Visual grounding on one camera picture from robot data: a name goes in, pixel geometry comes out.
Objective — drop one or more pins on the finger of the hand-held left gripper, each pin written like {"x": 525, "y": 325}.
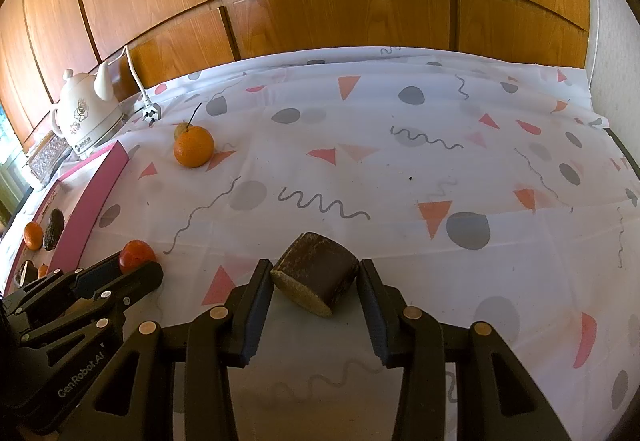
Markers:
{"x": 95, "y": 273}
{"x": 140, "y": 281}

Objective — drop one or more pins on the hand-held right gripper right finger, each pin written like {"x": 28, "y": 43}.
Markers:
{"x": 372, "y": 316}

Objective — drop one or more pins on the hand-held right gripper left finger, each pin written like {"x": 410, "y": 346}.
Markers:
{"x": 257, "y": 311}

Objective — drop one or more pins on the small red tomato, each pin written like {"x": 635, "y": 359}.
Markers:
{"x": 136, "y": 253}

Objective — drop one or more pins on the small orange carrot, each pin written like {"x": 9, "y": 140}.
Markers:
{"x": 43, "y": 270}

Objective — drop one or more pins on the dark brown wrinkled fruit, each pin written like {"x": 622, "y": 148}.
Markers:
{"x": 53, "y": 228}

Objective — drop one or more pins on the pink cardboard tray box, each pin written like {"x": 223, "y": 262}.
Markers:
{"x": 85, "y": 211}

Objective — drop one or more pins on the dark piece with pale face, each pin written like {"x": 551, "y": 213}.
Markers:
{"x": 27, "y": 273}

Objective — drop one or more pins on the dark brown cylinder piece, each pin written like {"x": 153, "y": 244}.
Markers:
{"x": 315, "y": 271}

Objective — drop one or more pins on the stemless orange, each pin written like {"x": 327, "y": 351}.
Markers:
{"x": 33, "y": 236}

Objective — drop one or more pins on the silver embossed tissue box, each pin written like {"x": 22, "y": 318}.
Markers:
{"x": 47, "y": 158}

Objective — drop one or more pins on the grey electric kettle base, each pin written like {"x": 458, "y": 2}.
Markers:
{"x": 95, "y": 148}

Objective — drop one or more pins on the glass panel door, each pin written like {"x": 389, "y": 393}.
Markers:
{"x": 7, "y": 171}

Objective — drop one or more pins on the orange with stem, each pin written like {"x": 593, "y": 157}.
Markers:
{"x": 193, "y": 148}

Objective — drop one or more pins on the small beige round fruit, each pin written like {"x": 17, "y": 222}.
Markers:
{"x": 179, "y": 130}

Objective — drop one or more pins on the white floral ceramic kettle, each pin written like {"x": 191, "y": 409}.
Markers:
{"x": 85, "y": 111}

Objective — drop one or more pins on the patterned white tablecloth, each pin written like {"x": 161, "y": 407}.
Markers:
{"x": 350, "y": 146}

